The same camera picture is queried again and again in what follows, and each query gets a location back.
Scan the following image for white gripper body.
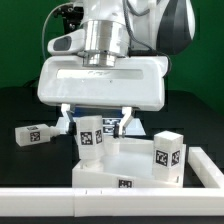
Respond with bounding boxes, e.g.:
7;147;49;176
38;56;167;111

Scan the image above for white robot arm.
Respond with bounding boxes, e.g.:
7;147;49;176
38;0;195;136

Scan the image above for white right fence bar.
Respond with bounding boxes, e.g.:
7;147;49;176
188;147;224;189

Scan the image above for grey cable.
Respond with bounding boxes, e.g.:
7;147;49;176
41;2;73;63

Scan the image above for white square tabletop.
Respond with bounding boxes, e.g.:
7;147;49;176
72;136;186;188

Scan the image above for white marker sheet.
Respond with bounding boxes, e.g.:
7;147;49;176
56;117;146;136

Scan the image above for white front fence bar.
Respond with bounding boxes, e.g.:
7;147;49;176
0;188;224;217

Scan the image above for white fence bar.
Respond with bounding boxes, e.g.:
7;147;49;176
188;147;224;189
0;188;224;217

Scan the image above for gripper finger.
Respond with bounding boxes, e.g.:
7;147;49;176
61;103;76;135
113;107;133;138

